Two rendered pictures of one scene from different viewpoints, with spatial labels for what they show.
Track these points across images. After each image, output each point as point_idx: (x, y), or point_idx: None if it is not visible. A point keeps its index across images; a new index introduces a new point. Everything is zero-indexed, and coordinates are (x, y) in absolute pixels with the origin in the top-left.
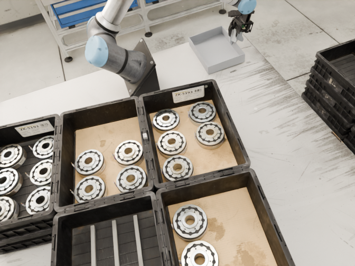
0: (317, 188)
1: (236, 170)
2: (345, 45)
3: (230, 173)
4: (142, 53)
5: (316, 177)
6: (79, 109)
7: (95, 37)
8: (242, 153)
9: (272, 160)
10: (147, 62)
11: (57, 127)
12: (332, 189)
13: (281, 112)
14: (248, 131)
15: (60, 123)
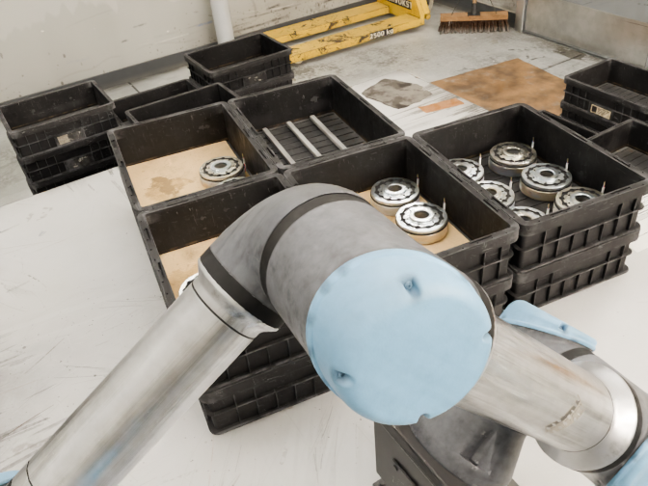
0: (37, 332)
1: (160, 205)
2: None
3: (171, 201)
4: (435, 443)
5: (30, 348)
6: (484, 239)
7: (547, 313)
8: (147, 224)
9: (97, 364)
10: (408, 426)
11: (499, 206)
12: (13, 335)
13: None
14: None
15: (500, 212)
